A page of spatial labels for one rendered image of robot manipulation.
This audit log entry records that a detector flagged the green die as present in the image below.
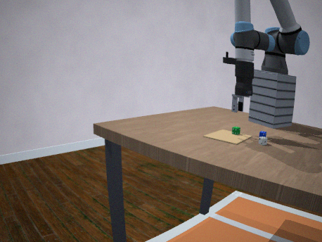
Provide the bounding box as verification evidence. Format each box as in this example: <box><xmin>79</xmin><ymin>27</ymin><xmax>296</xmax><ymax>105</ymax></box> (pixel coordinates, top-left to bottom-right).
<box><xmin>232</xmin><ymin>127</ymin><xmax>240</xmax><ymax>135</ymax></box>

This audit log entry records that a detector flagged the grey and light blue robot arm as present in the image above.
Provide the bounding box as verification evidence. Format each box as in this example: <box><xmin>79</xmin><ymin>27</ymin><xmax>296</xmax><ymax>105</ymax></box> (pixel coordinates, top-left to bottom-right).
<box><xmin>230</xmin><ymin>0</ymin><xmax>310</xmax><ymax>75</ymax></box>

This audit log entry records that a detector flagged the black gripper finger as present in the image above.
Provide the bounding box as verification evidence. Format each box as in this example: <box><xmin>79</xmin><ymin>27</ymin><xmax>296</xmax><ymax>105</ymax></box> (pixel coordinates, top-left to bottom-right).
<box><xmin>238</xmin><ymin>96</ymin><xmax>249</xmax><ymax>112</ymax></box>
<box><xmin>231</xmin><ymin>94</ymin><xmax>243</xmax><ymax>113</ymax></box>

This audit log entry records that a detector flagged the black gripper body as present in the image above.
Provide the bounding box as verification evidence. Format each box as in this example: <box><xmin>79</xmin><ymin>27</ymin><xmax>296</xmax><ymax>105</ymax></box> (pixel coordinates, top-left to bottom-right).
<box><xmin>223</xmin><ymin>49</ymin><xmax>255</xmax><ymax>96</ymax></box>

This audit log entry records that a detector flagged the tan flat mat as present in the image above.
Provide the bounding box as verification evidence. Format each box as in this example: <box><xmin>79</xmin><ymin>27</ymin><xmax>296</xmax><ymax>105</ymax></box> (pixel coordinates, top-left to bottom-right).
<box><xmin>203</xmin><ymin>129</ymin><xmax>252</xmax><ymax>145</ymax></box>

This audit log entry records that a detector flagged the blue die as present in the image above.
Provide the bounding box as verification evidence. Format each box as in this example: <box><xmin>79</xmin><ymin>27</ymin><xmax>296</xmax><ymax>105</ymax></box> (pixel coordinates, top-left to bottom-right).
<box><xmin>259</xmin><ymin>131</ymin><xmax>266</xmax><ymax>137</ymax></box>

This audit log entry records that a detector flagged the grey die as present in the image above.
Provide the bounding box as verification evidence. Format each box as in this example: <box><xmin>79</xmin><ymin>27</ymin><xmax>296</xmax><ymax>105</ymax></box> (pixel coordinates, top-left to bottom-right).
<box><xmin>259</xmin><ymin>136</ymin><xmax>268</xmax><ymax>146</ymax></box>

